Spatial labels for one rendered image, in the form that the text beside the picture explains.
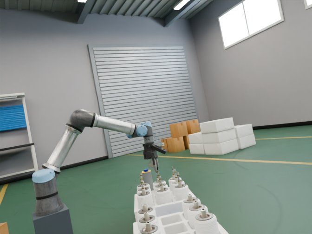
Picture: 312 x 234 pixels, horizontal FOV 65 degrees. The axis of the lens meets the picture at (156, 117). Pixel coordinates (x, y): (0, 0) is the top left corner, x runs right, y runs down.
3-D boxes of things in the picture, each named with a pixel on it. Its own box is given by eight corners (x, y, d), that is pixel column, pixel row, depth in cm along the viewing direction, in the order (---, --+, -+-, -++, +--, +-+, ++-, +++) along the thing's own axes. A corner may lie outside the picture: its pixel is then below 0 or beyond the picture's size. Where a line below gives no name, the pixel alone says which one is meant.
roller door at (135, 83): (109, 159, 643) (87, 43, 651) (107, 158, 654) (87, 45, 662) (203, 135, 799) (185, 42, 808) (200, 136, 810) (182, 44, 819)
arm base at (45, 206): (35, 218, 129) (32, 200, 129) (34, 212, 142) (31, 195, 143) (65, 209, 137) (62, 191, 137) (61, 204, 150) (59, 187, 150)
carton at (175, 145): (185, 150, 525) (182, 136, 526) (176, 152, 514) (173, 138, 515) (178, 150, 552) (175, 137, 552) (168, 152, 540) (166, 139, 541)
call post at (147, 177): (149, 212, 192) (141, 173, 193) (148, 210, 199) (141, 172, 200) (158, 211, 192) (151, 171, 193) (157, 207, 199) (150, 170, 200)
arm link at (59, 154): (29, 186, 142) (76, 105, 157) (31, 183, 156) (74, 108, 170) (49, 194, 146) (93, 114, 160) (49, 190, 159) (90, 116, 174)
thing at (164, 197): (160, 216, 161) (155, 189, 162) (175, 214, 160) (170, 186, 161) (159, 222, 152) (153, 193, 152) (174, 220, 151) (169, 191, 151)
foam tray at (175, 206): (139, 242, 146) (133, 211, 147) (139, 217, 185) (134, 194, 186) (202, 227, 150) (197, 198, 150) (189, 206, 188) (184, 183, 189)
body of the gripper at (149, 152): (147, 158, 186) (145, 142, 186) (158, 157, 183) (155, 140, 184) (144, 160, 179) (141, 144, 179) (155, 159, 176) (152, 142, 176)
